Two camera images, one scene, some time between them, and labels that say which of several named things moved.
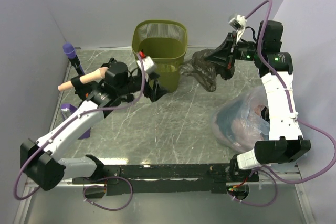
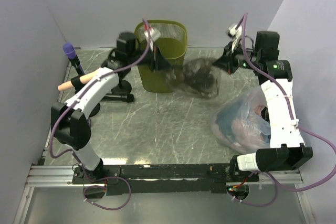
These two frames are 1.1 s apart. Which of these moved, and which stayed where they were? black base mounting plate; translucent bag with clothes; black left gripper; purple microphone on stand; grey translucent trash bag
Moved: black left gripper; grey translucent trash bag
Stayed: translucent bag with clothes; purple microphone on stand; black base mounting plate
